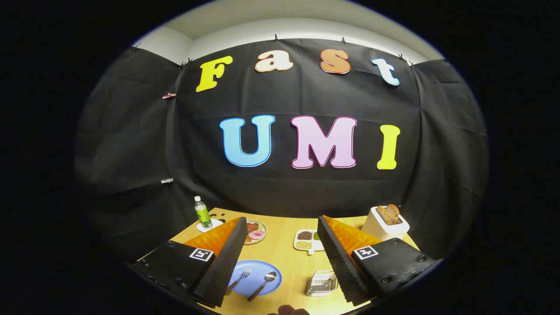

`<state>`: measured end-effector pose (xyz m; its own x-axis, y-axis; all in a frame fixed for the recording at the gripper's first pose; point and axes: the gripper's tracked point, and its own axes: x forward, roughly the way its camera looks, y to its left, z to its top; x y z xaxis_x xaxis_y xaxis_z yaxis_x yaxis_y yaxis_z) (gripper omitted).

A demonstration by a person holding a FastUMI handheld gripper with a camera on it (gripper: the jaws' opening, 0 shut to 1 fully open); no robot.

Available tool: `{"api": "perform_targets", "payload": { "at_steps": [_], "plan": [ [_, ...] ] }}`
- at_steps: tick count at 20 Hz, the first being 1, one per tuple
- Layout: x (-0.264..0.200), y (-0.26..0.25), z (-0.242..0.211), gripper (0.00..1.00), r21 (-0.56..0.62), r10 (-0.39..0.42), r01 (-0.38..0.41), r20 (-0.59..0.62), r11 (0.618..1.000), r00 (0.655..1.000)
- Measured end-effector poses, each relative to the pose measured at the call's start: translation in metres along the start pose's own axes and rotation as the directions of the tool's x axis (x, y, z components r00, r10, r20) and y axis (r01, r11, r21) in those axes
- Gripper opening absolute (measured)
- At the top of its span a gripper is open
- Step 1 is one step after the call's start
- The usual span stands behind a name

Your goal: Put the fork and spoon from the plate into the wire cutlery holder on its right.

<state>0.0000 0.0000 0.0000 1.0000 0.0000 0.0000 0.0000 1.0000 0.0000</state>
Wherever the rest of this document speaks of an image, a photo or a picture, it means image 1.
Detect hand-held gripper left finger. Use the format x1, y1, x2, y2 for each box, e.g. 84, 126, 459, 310
130, 217, 249, 308

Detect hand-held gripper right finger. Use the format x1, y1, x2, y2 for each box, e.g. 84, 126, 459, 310
317, 215, 439, 307

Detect wooden handled fork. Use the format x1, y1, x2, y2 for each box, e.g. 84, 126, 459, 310
225, 268, 252, 294

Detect wooden handled spoon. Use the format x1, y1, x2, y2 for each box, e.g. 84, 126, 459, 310
247, 271, 277, 302

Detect blue plate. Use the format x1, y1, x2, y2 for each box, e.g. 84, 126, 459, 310
227, 260, 283, 297

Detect white square coaster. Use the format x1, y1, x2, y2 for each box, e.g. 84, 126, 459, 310
196, 219, 224, 233

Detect round plate of toy food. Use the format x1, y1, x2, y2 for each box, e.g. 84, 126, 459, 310
244, 220, 267, 245

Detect white divided tray of beans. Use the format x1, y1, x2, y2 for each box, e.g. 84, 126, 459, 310
293, 229, 325, 256

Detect green drink bottle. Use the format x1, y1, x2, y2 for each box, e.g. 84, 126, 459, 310
194, 196, 214, 229

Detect white toaster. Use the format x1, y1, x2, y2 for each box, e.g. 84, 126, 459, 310
361, 206, 410, 242

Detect metal wire basket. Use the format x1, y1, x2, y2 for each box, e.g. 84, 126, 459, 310
306, 270, 339, 297

